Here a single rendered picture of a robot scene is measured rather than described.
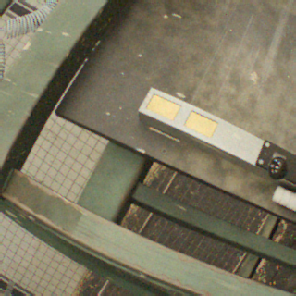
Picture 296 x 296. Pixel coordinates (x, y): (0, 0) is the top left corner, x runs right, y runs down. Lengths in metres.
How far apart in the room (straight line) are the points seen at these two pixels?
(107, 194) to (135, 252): 0.16
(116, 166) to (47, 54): 0.25
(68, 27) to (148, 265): 0.45
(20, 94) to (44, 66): 0.07
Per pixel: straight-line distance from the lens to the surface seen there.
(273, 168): 0.83
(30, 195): 0.93
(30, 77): 0.96
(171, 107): 0.97
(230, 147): 0.95
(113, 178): 1.01
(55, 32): 1.00
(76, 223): 0.90
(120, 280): 1.72
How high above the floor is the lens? 1.98
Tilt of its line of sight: 18 degrees down
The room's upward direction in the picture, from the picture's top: 56 degrees counter-clockwise
